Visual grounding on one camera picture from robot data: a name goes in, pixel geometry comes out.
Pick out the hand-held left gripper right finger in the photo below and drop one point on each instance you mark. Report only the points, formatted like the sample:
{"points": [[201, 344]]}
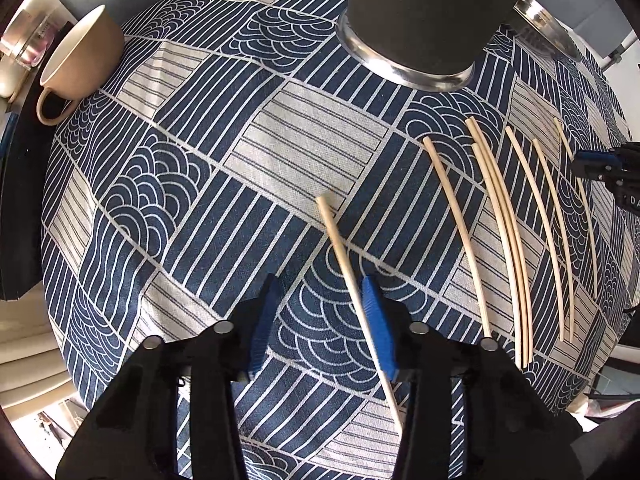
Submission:
{"points": [[380, 330]]}

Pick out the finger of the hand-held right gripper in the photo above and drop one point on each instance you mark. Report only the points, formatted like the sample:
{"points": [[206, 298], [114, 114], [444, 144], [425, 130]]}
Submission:
{"points": [[592, 164], [627, 195]]}

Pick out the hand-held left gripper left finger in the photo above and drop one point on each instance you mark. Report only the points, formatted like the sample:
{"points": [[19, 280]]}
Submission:
{"points": [[261, 330]]}

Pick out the pale wooden chopstick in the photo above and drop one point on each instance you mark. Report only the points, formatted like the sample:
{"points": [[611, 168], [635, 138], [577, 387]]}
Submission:
{"points": [[340, 250]]}

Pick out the bunch of pale chopsticks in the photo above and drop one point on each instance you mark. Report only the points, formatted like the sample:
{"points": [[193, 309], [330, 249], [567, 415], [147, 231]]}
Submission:
{"points": [[501, 205]]}

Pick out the black cylindrical chopstick holder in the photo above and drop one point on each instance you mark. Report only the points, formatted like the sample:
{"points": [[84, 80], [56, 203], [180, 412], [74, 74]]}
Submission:
{"points": [[425, 10]]}

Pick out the blue patterned tablecloth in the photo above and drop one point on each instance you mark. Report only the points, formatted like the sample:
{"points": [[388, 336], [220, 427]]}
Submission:
{"points": [[250, 160]]}

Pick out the cream curtain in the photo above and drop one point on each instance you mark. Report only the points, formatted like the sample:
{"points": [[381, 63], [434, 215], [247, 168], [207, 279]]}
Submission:
{"points": [[30, 360]]}

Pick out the black side table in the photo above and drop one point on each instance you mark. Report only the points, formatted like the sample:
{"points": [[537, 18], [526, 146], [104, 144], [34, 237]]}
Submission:
{"points": [[20, 185]]}

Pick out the beige ceramic mug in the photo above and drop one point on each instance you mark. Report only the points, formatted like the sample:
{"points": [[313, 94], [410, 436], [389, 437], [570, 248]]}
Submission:
{"points": [[75, 55]]}

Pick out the clear plastic organizer box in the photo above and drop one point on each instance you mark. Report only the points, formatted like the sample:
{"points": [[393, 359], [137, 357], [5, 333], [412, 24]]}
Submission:
{"points": [[30, 35]]}

